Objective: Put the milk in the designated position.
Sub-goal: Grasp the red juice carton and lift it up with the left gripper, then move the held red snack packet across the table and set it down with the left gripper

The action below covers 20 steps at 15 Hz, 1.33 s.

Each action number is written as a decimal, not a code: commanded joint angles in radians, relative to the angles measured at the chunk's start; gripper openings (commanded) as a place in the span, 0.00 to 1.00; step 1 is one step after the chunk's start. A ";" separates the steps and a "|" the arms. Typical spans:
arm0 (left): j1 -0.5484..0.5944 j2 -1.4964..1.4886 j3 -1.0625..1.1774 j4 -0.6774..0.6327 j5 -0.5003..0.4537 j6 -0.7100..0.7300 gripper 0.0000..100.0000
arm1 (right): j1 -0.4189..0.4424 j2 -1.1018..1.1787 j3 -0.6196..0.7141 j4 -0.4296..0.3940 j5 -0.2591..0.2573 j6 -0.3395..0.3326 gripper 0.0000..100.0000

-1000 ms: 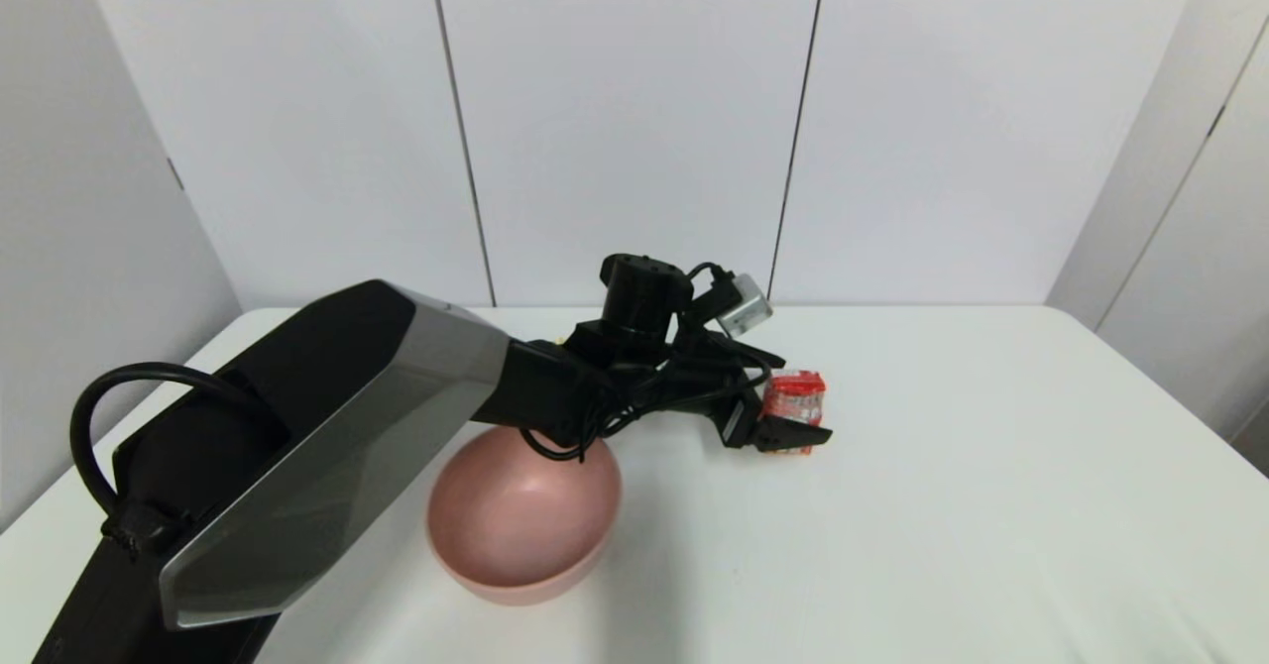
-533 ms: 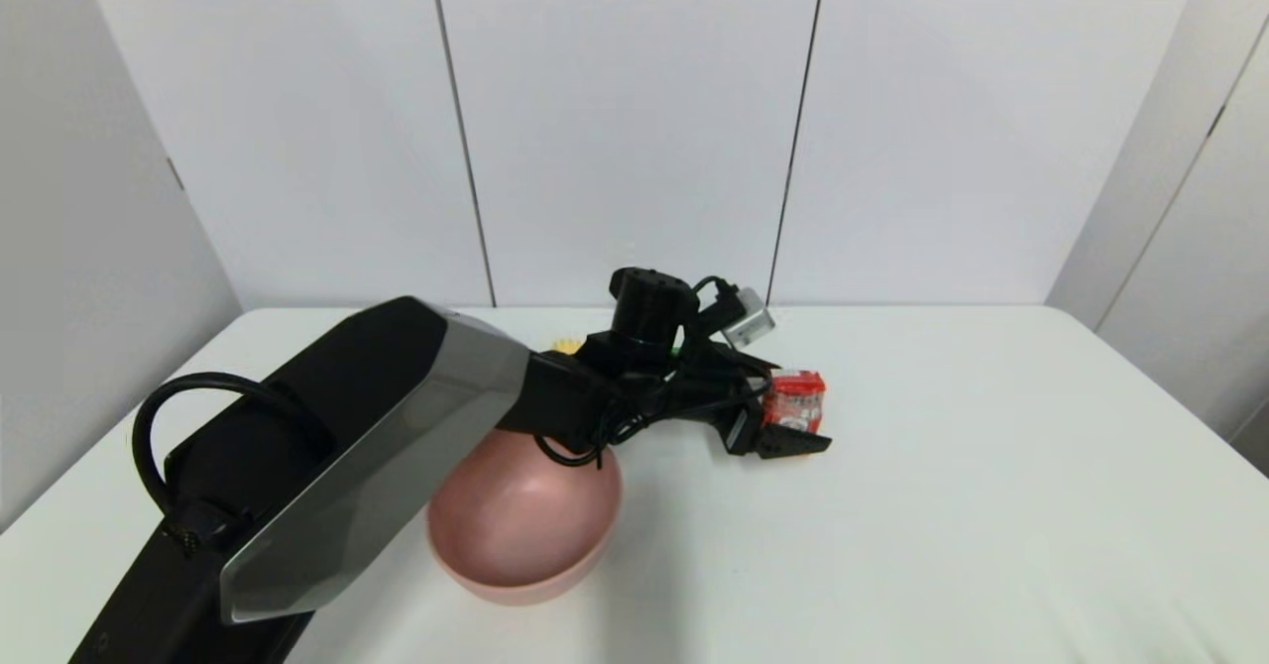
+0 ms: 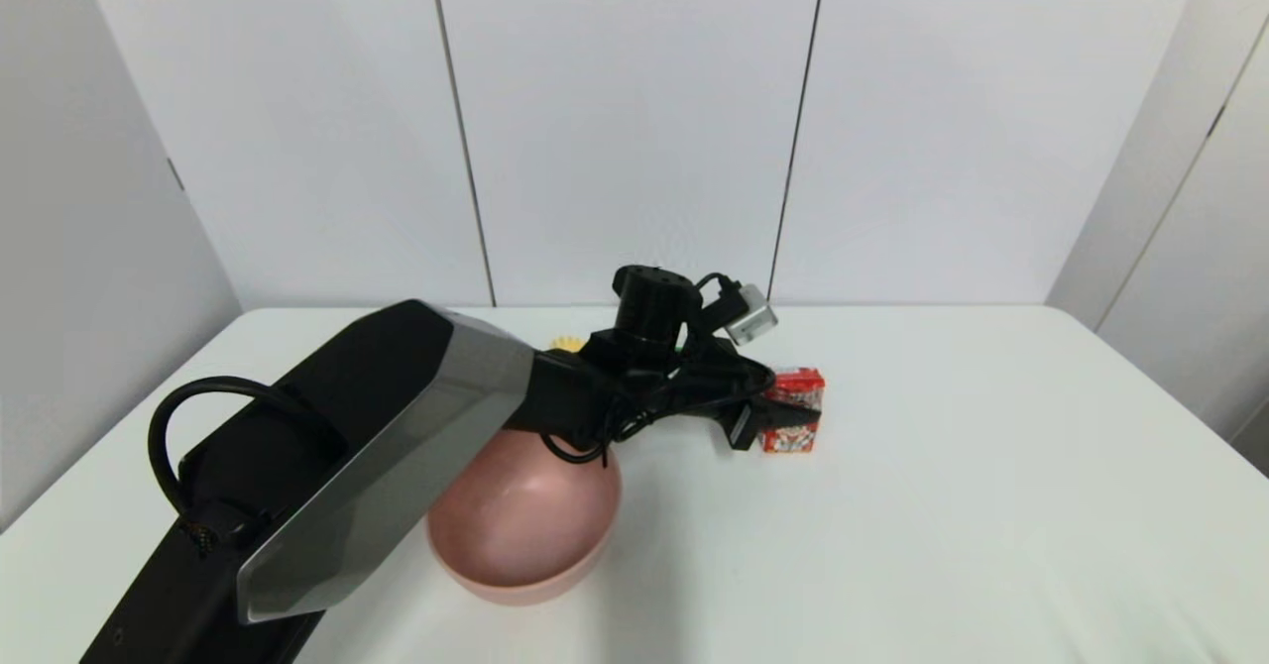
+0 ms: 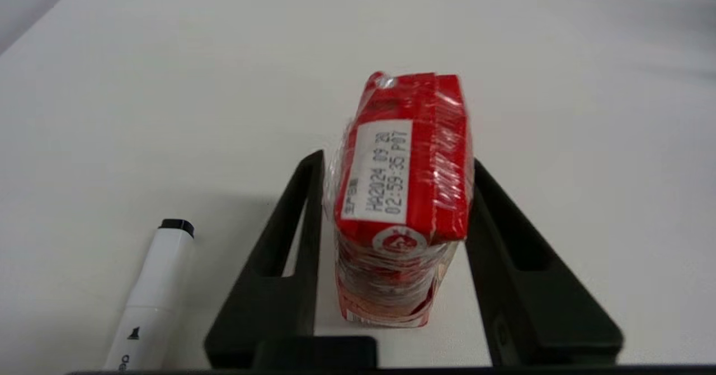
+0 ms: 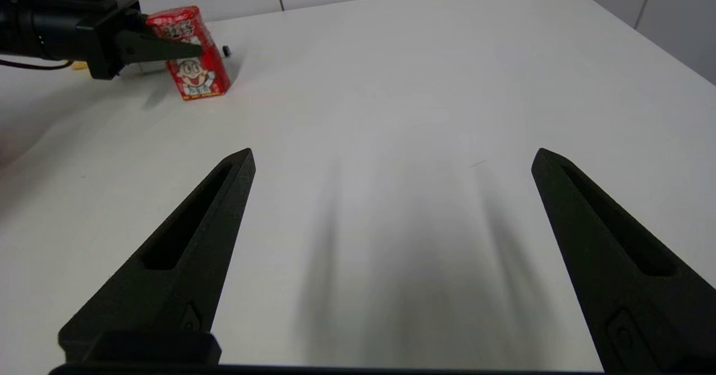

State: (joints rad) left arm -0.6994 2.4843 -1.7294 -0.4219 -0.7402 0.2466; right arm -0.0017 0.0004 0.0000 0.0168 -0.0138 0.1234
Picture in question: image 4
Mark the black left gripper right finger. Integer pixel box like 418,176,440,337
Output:
465,159,624,368

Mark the red milk carton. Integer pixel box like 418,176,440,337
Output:
323,72,475,329

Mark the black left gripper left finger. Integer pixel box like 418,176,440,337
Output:
204,150,326,369

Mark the white marker black cap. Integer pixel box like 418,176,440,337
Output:
103,218,196,372

